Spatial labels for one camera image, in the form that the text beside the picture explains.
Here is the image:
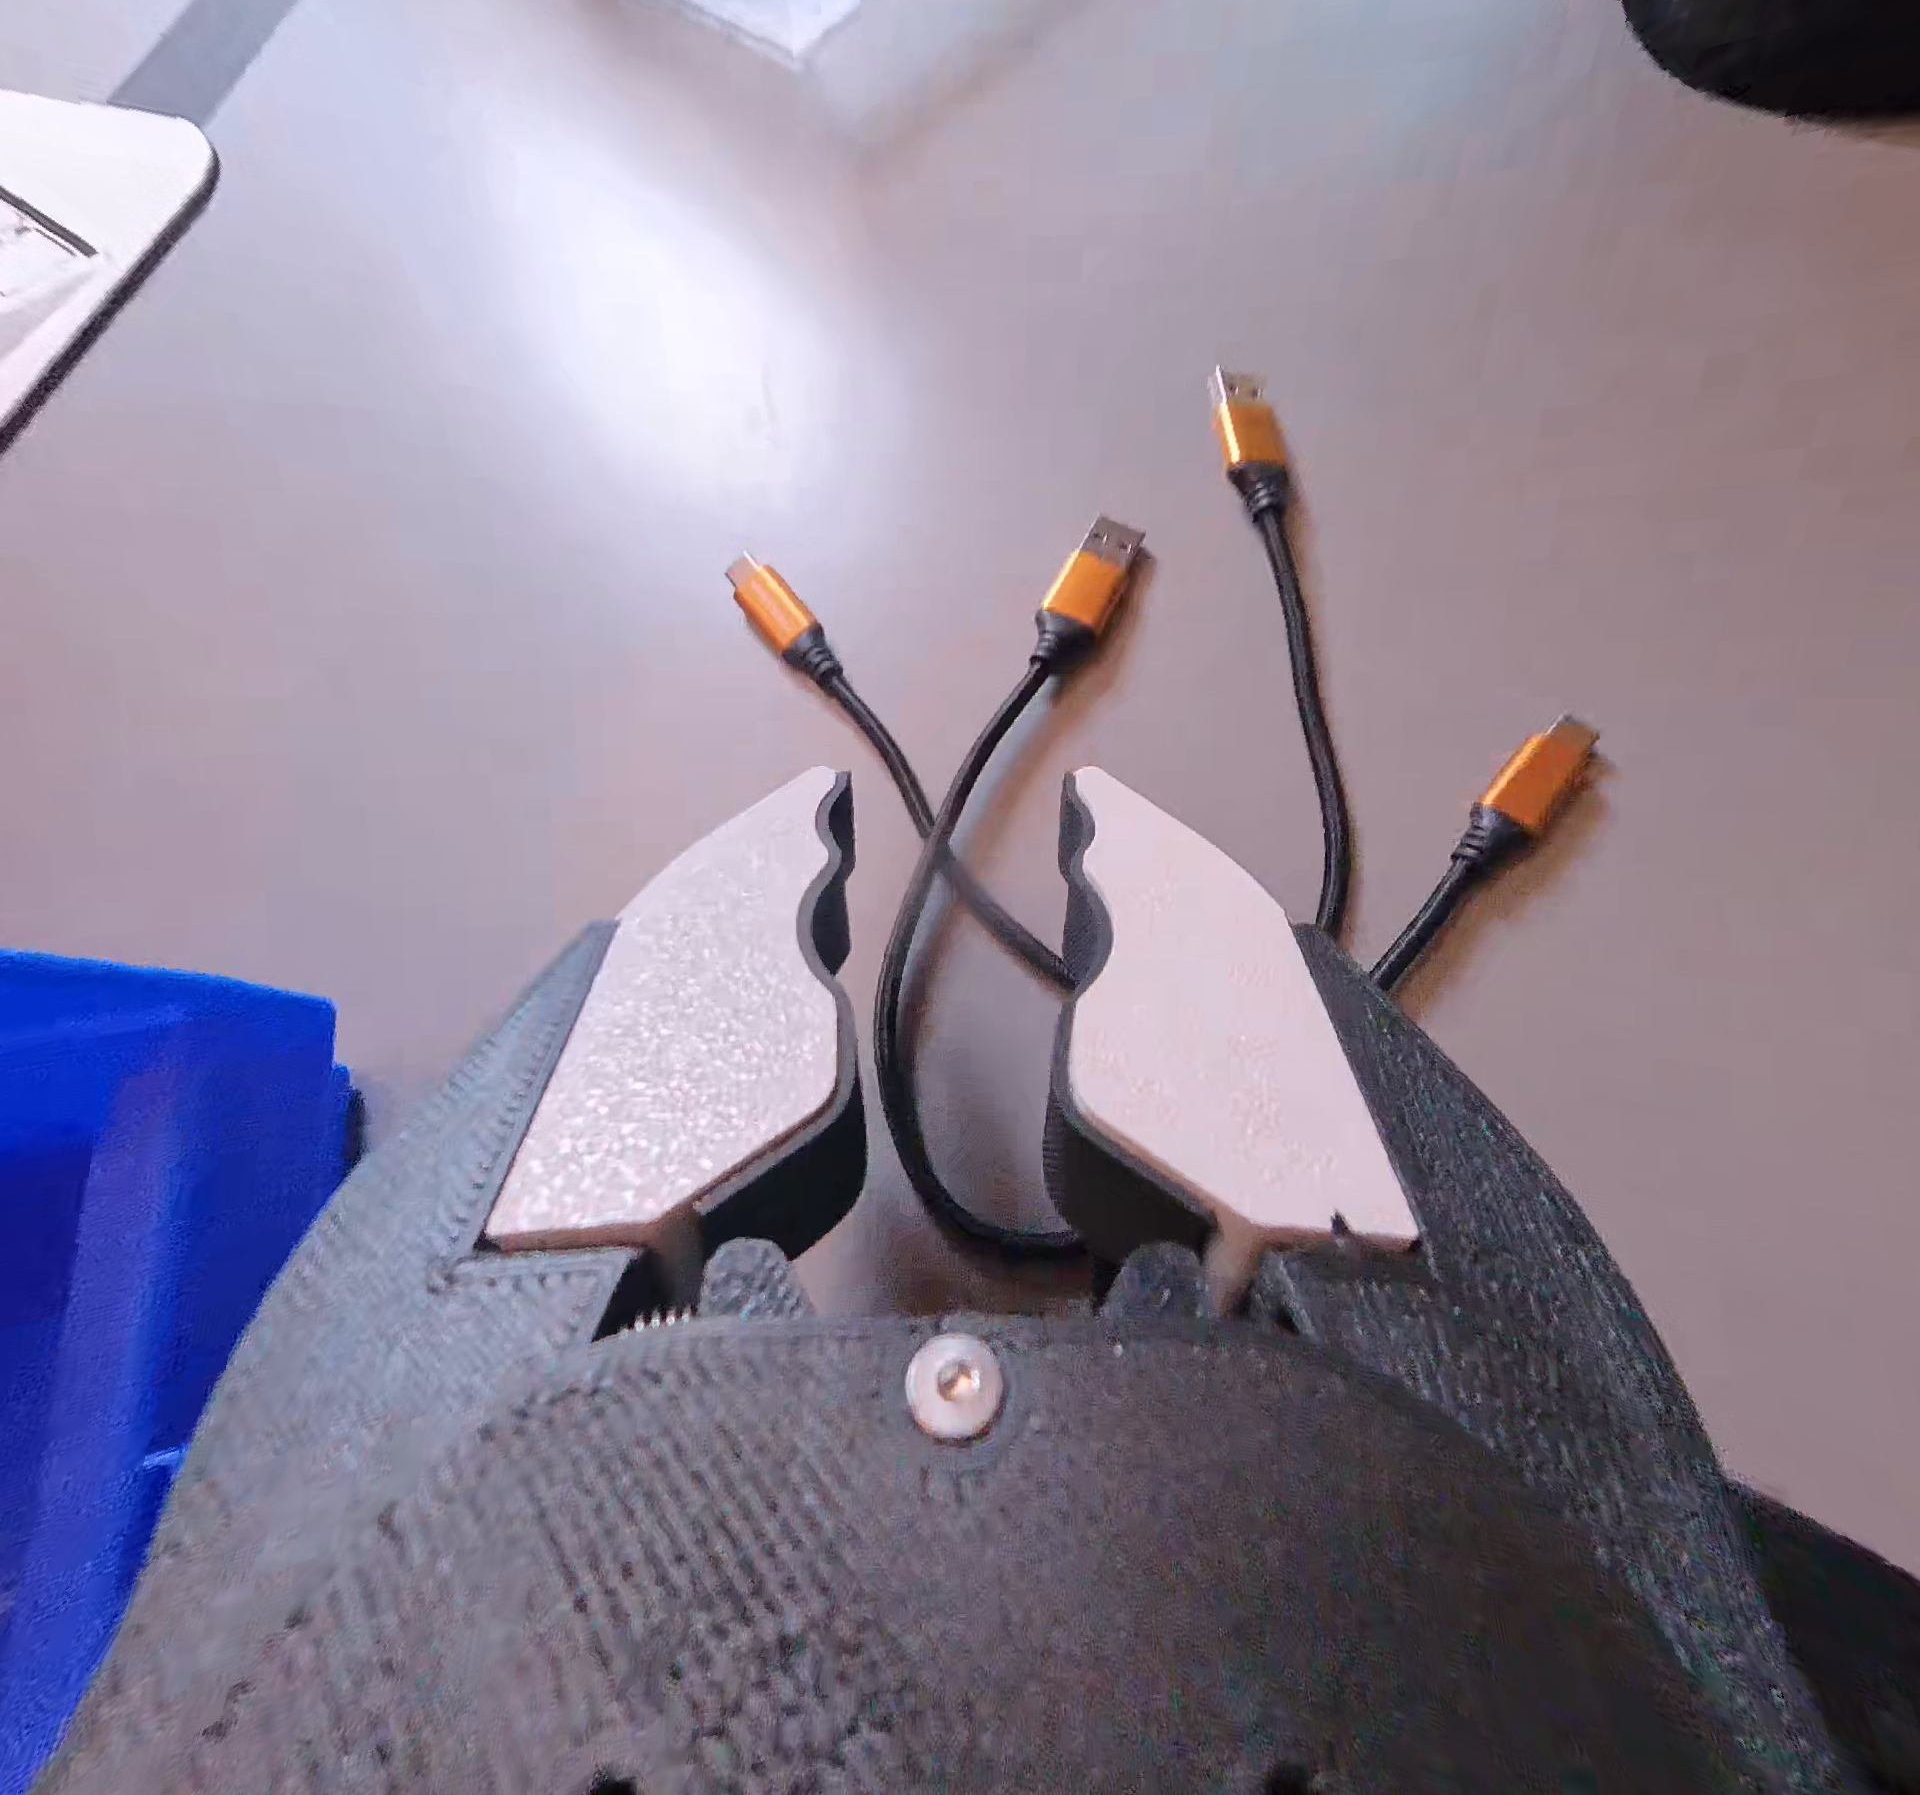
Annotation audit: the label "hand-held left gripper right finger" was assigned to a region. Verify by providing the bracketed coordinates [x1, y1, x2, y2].
[1050, 767, 1427, 1256]

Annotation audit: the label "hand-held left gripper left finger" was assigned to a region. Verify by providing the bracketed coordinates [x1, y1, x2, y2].
[479, 767, 872, 1256]

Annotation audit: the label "black usb cable orange plugs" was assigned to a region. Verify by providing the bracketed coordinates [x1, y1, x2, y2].
[875, 510, 1605, 1256]
[724, 361, 1352, 992]

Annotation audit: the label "blue plastic bin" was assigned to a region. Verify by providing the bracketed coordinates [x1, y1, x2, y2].
[0, 947, 362, 1736]

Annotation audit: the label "white document stand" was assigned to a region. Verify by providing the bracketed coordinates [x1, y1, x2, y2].
[0, 90, 219, 454]

